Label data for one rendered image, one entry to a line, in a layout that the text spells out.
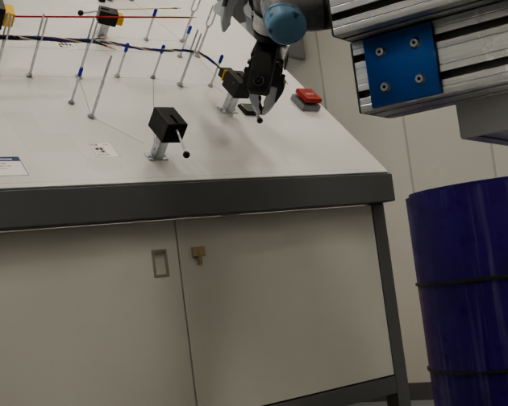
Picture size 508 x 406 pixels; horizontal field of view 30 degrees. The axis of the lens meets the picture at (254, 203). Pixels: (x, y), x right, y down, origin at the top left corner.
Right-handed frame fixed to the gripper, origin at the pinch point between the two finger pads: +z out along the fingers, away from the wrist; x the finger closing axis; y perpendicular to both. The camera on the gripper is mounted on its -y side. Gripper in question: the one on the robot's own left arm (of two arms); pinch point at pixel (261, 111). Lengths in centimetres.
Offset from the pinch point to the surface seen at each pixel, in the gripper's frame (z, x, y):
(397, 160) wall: 160, -31, 187
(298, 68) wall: 148, 28, 228
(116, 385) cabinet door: 18, 10, -65
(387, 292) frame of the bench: 37, -35, -10
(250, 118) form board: 8.4, 3.8, 7.2
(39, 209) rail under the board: -11, 27, -53
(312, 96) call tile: 12.4, -7.4, 25.7
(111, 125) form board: -4.4, 26.8, -19.9
